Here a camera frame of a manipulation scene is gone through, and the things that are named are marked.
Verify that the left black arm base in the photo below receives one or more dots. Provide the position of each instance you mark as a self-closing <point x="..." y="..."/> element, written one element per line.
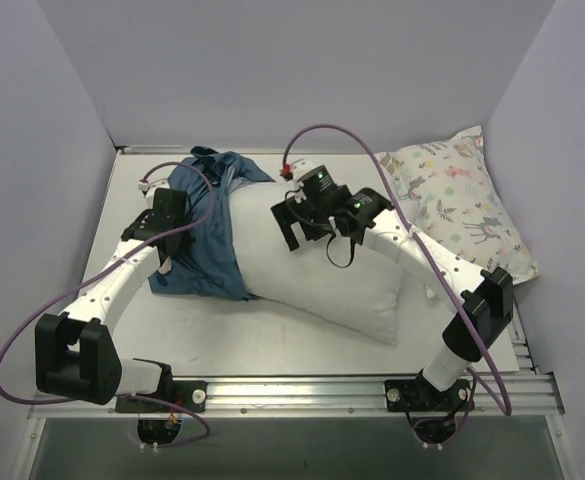
<point x="190" y="394"/>

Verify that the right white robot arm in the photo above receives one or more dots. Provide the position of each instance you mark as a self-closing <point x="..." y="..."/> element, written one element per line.
<point x="481" y="301"/>

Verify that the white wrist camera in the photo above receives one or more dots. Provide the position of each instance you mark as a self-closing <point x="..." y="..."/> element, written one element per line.
<point x="295" y="170"/>
<point x="148" y="187"/>

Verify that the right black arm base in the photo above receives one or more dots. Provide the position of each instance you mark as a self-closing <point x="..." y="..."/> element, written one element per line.
<point x="416" y="395"/>

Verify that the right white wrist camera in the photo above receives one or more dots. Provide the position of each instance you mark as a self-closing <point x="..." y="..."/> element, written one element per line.
<point x="295" y="170"/>

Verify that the aluminium mounting rail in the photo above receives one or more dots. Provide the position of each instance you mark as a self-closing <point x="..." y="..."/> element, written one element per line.
<point x="350" y="396"/>

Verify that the floral deer print pillow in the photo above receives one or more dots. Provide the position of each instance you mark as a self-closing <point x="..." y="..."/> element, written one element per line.
<point x="444" y="188"/>

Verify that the blue cartoon mouse pillowcase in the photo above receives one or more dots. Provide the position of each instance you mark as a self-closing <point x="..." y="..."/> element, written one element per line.
<point x="209" y="266"/>

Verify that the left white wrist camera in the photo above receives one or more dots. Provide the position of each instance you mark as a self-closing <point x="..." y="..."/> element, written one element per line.
<point x="148" y="187"/>

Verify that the white pillow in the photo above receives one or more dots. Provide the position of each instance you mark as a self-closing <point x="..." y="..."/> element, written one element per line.
<point x="362" y="297"/>

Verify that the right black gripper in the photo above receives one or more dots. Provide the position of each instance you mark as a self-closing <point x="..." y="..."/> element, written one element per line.
<point x="294" y="220"/>

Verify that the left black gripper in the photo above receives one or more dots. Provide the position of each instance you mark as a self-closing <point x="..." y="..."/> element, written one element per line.
<point x="173" y="240"/>

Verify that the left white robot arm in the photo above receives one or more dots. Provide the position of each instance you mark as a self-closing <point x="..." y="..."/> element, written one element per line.
<point x="75" y="355"/>

